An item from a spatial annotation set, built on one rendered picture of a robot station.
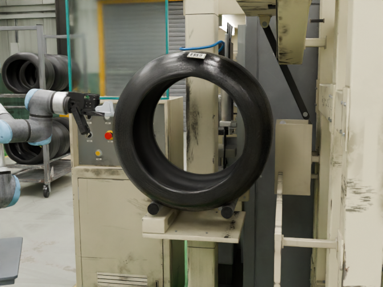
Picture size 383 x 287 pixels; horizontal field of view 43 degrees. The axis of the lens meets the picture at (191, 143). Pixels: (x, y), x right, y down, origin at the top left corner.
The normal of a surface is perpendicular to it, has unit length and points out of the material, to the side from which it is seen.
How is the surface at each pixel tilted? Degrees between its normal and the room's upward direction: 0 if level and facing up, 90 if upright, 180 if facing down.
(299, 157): 90
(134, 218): 90
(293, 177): 90
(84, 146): 90
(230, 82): 82
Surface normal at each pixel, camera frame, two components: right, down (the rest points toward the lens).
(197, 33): -0.18, 0.15
